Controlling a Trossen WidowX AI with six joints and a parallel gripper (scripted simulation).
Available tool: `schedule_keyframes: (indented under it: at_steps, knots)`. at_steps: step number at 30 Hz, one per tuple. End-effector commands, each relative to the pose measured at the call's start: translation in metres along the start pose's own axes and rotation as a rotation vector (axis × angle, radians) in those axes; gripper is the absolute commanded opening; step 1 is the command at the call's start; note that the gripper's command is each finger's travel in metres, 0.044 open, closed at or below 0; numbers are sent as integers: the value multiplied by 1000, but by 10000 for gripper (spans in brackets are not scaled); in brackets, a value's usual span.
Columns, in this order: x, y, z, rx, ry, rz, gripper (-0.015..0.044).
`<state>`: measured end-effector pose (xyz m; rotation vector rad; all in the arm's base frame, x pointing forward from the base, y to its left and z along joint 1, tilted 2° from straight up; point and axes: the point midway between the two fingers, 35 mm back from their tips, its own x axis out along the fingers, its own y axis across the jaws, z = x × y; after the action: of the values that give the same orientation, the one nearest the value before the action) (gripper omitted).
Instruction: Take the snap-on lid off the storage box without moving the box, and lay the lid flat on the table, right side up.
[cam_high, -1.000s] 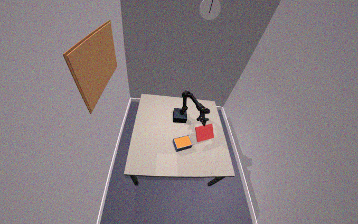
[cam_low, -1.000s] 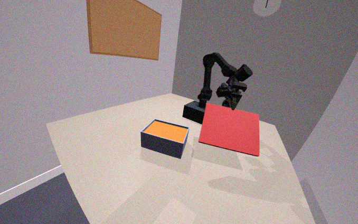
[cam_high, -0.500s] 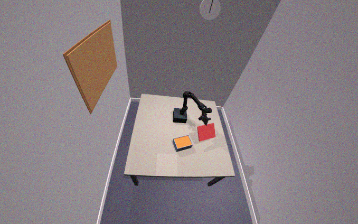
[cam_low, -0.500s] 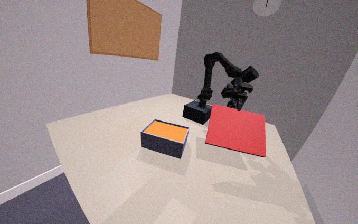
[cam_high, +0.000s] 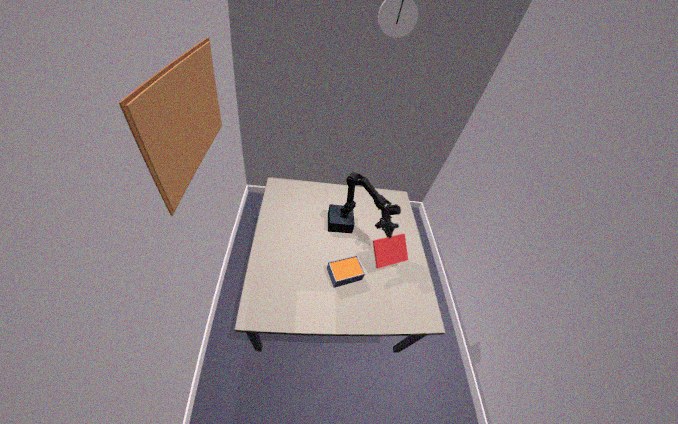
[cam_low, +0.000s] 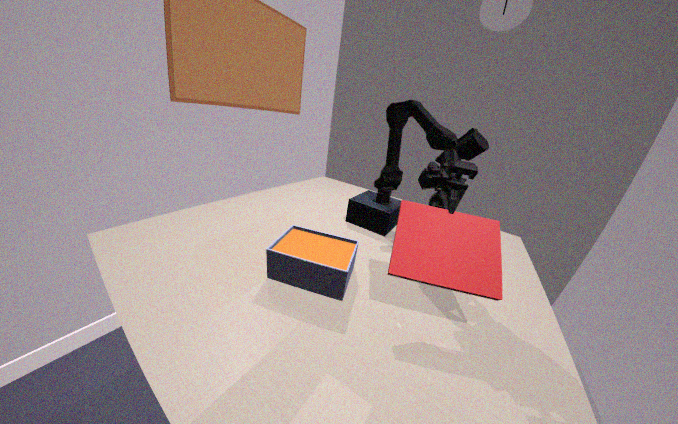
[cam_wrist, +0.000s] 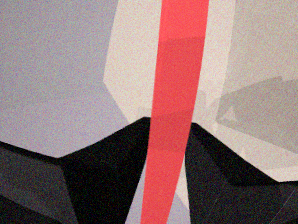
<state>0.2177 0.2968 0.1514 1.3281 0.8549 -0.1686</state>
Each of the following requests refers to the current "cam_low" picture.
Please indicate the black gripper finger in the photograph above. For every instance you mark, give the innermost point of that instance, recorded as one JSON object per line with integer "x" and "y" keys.
{"x": 455, "y": 192}
{"x": 443, "y": 200}

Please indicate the red lid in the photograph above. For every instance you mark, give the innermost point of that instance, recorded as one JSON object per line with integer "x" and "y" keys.
{"x": 458, "y": 251}

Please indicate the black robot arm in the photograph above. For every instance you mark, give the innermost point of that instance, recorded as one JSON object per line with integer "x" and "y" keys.
{"x": 439, "y": 137}

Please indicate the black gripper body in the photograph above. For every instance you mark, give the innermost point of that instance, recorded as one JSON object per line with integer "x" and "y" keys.
{"x": 454, "y": 170}

